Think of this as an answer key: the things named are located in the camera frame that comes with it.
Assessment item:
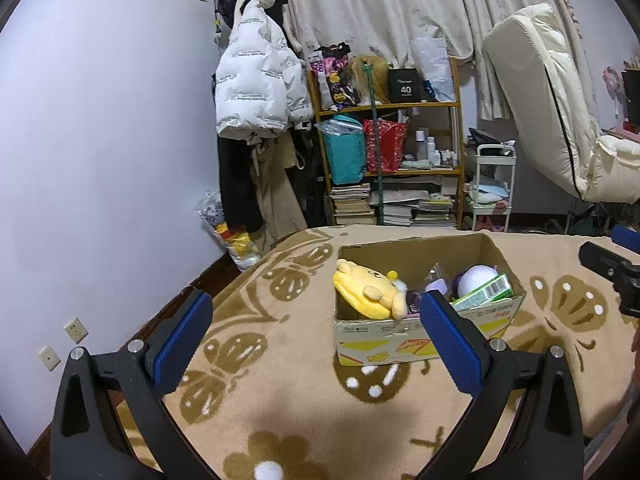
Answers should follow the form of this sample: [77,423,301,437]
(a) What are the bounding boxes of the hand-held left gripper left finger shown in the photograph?
[50,289,221,480]

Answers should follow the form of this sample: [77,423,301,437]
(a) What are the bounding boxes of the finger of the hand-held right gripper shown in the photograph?
[579,241,640,286]
[611,225,640,254]

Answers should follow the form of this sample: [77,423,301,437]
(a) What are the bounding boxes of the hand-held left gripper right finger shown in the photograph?
[419,289,586,480]

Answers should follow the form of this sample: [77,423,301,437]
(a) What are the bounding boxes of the green packet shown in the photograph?
[450,274,514,311]

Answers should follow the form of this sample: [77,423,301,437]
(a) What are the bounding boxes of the purple white plush toy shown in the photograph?
[425,264,501,301]

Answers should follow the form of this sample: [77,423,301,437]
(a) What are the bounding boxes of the printed cardboard box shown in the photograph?
[332,232,528,367]

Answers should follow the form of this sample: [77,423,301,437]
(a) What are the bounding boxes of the yellow plush toy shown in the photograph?
[333,259,408,320]

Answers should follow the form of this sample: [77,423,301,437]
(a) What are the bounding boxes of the clear plastic bag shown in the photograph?
[197,190,266,271]

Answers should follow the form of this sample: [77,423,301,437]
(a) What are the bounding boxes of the light blue cloth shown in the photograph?
[470,185,508,206]

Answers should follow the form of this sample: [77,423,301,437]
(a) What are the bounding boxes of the wide stack of books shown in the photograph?
[370,190,458,228]

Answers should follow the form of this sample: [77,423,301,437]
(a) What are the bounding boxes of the white metal cart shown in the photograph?
[462,142,516,233]

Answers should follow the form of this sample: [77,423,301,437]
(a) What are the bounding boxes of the pink desk fan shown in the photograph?
[602,65,626,121]

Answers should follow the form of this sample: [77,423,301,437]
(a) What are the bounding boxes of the black coat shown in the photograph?
[217,135,266,236]

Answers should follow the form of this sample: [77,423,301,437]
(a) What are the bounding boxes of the tall stack of books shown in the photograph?
[330,184,376,226]

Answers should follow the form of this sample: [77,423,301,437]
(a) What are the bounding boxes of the black pouch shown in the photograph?
[467,129,516,146]

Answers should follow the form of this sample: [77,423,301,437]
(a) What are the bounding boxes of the beige trousers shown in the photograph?
[249,137,308,251]

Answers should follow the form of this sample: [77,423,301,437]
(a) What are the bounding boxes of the cream recliner chair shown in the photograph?
[482,2,640,236]

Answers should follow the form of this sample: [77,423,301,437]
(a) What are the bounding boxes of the group of toiletry bottles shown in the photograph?
[415,130,458,168]

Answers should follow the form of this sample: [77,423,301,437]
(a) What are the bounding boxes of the green pole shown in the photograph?
[362,60,386,226]

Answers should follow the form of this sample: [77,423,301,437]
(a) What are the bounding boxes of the dark hanging clothes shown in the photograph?
[292,130,333,226]

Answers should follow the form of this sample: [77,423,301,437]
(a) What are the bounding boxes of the red patterned bag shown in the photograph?
[362,119,408,173]

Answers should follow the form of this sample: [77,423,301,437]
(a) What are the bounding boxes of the teal bag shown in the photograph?
[315,115,368,186]

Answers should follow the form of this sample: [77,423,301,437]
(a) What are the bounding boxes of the yellow wooden shelf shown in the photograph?
[306,57,466,228]

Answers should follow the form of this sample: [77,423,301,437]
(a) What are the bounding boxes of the black box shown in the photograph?
[388,67,423,103]

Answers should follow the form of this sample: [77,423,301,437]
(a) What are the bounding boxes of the translucent plastic bag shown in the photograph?
[410,37,457,101]

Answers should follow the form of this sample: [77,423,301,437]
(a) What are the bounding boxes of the white puffer jacket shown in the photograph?
[214,0,313,140]

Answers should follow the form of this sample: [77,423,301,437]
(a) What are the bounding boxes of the dark figure doll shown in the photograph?
[327,72,359,109]

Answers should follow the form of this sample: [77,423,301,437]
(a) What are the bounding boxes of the blond wig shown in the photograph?
[348,55,391,106]

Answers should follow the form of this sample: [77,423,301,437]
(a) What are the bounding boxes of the pink black packet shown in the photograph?
[309,45,352,75]

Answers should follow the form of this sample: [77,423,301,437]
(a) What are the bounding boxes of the cream floral curtains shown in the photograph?
[272,0,586,121]

